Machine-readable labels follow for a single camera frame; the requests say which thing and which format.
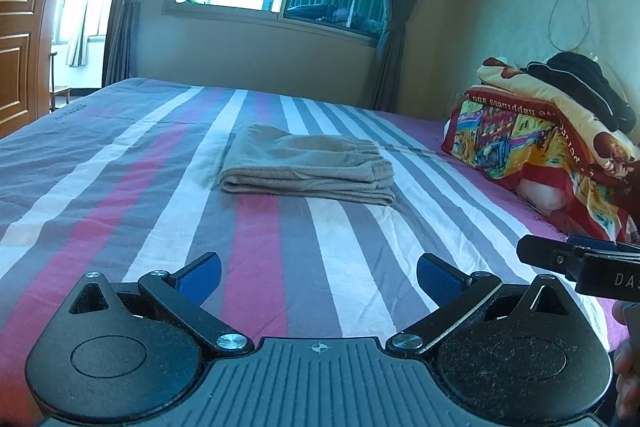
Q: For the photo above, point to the striped bed sheet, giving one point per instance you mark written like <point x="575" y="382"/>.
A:
<point x="300" y="257"/>

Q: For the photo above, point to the beige pants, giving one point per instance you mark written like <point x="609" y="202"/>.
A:
<point x="310" y="167"/>

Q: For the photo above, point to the black garment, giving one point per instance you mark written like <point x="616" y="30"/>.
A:
<point x="580" y="79"/>

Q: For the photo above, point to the wooden chair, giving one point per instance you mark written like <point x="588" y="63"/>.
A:
<point x="56" y="89"/>

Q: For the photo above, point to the colourful printed blanket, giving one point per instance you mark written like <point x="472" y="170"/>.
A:
<point x="525" y="127"/>

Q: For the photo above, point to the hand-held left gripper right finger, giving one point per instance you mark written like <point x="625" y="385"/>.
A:
<point x="439" y="281"/>

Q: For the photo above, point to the person's right hand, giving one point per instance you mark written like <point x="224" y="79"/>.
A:
<point x="629" y="372"/>

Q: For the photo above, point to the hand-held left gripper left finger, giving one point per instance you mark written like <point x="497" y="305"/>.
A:
<point x="202" y="281"/>

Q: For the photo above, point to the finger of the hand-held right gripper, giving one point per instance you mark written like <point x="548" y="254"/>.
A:
<point x="545" y="254"/>
<point x="595" y="243"/>

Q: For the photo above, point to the wooden door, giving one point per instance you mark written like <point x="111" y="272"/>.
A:
<point x="20" y="17"/>

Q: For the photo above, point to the white pink pillow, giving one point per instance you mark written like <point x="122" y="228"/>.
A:
<point x="542" y="194"/>

